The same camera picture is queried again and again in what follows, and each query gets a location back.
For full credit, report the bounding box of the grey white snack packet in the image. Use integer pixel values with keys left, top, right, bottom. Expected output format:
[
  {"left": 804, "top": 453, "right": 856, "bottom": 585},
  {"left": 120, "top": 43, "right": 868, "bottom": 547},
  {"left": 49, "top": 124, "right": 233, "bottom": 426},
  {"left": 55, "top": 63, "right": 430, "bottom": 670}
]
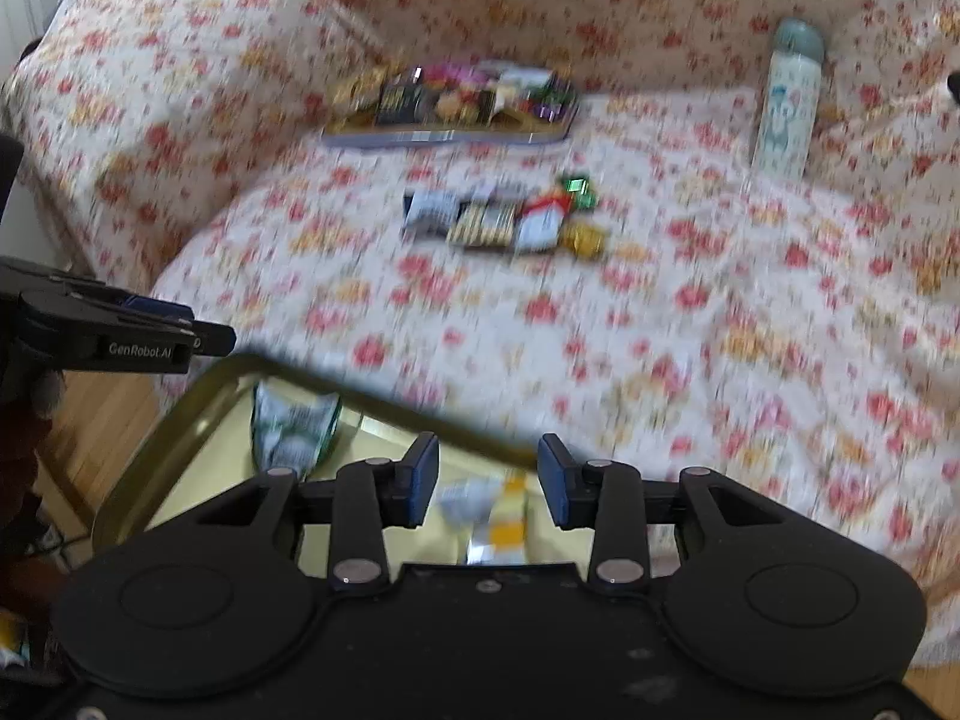
[{"left": 403, "top": 191, "right": 460, "bottom": 237}]

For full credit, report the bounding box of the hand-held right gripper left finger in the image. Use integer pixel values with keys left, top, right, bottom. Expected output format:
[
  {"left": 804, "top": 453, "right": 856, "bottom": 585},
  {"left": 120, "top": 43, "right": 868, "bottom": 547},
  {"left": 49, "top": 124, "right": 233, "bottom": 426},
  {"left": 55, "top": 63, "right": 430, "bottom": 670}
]
[{"left": 196, "top": 431, "right": 442, "bottom": 588}]

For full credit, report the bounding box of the lilac tin tray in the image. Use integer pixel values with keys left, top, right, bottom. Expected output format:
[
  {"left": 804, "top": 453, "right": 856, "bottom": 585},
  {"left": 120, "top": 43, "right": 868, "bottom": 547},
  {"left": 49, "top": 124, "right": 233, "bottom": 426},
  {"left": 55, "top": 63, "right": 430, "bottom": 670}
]
[{"left": 322, "top": 64, "right": 580, "bottom": 151}]

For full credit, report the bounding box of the red white snack packet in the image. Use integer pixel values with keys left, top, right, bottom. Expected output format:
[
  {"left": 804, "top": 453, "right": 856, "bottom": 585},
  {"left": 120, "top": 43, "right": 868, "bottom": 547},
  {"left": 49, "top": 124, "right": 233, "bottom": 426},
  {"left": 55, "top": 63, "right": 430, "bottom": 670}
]
[{"left": 514, "top": 195, "right": 571, "bottom": 252}]

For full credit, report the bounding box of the pile of assorted snack packets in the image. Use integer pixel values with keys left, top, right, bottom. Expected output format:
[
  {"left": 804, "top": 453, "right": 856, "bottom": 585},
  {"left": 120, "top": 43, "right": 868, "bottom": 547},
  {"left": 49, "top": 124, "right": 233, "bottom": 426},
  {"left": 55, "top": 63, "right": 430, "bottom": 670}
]
[{"left": 330, "top": 64, "right": 575, "bottom": 128}]

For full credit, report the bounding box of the floral sofa cover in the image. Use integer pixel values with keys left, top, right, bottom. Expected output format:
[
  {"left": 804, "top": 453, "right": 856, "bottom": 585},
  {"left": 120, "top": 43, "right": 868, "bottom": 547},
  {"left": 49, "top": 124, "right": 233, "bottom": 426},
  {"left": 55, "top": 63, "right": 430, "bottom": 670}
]
[{"left": 0, "top": 0, "right": 960, "bottom": 668}]

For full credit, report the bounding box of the yellow snack packet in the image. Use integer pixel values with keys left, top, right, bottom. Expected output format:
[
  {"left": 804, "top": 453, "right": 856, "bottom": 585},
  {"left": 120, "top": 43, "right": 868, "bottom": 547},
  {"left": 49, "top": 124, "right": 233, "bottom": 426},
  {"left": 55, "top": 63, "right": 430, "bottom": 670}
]
[{"left": 465, "top": 469, "right": 530, "bottom": 563}]

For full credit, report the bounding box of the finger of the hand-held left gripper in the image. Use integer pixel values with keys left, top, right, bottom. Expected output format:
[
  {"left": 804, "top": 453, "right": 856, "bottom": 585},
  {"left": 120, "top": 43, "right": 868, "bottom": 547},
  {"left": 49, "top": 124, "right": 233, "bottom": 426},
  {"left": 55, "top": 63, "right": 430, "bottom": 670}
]
[
  {"left": 118, "top": 292, "right": 196, "bottom": 325},
  {"left": 187, "top": 319, "right": 238, "bottom": 361}
]

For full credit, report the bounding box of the gold foil candy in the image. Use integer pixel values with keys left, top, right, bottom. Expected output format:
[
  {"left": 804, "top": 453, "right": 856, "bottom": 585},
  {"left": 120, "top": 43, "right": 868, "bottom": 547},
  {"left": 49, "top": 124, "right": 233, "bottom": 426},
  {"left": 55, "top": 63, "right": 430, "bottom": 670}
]
[{"left": 559, "top": 219, "right": 607, "bottom": 256}]

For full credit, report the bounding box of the gold-lined tin tray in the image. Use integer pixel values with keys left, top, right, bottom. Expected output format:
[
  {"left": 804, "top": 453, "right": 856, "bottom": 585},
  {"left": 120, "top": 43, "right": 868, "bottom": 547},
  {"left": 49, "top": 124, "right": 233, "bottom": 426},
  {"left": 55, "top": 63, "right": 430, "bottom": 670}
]
[{"left": 91, "top": 352, "right": 541, "bottom": 571}]

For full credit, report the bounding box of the green foil candy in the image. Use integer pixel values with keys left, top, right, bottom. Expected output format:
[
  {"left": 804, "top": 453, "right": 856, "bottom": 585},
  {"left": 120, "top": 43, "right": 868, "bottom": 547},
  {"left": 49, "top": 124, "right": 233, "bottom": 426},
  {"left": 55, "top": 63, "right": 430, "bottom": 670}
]
[{"left": 559, "top": 174, "right": 599, "bottom": 211}]

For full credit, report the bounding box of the person's left forearm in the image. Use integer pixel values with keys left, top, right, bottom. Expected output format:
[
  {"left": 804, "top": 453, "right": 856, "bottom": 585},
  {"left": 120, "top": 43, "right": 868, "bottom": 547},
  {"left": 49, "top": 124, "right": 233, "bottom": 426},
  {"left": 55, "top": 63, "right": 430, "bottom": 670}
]
[{"left": 0, "top": 382, "right": 65, "bottom": 563}]

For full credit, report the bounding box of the pale cartoon print bottle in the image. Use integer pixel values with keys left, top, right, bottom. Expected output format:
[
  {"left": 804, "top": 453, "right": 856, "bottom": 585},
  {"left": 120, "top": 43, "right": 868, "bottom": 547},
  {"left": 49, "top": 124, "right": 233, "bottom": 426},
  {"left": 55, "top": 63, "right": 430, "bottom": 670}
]
[{"left": 752, "top": 19, "right": 826, "bottom": 181}]

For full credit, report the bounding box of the white green snack packet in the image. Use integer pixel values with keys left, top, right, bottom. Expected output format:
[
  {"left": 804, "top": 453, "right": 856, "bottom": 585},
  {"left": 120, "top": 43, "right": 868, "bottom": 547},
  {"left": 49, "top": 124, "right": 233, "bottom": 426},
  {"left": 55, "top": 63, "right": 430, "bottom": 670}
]
[{"left": 251, "top": 382, "right": 342, "bottom": 481}]

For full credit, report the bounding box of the small white snack packet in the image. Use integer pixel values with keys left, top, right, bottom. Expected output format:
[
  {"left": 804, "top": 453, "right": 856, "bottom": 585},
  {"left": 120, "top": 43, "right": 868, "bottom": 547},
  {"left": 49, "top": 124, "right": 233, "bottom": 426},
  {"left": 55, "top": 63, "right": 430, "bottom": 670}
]
[{"left": 439, "top": 480, "right": 496, "bottom": 526}]

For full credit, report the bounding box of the black gold cracker packet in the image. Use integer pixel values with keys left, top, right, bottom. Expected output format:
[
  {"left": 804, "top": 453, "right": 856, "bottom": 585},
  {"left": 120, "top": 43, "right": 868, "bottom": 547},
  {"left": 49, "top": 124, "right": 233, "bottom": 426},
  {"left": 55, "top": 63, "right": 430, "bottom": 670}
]
[{"left": 448, "top": 199, "right": 518, "bottom": 248}]

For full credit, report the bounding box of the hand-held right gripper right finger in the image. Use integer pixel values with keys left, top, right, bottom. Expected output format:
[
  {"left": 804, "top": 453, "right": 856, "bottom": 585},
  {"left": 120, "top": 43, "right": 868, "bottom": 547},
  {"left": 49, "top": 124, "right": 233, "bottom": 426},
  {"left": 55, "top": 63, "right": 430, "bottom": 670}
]
[{"left": 538, "top": 432, "right": 788, "bottom": 588}]

